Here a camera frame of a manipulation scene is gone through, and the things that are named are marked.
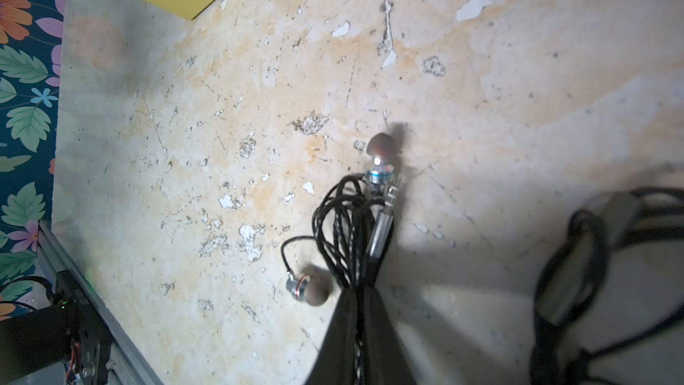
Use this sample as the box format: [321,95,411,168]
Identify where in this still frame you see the black wired earphones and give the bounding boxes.
[529,186,683,384]
[281,133,400,307]

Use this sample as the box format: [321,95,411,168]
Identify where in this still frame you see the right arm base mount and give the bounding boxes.
[1,270,114,384]

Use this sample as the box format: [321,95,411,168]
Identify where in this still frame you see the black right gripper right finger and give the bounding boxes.
[362,287,416,385]

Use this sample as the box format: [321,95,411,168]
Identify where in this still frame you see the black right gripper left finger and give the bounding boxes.
[306,290,359,385]

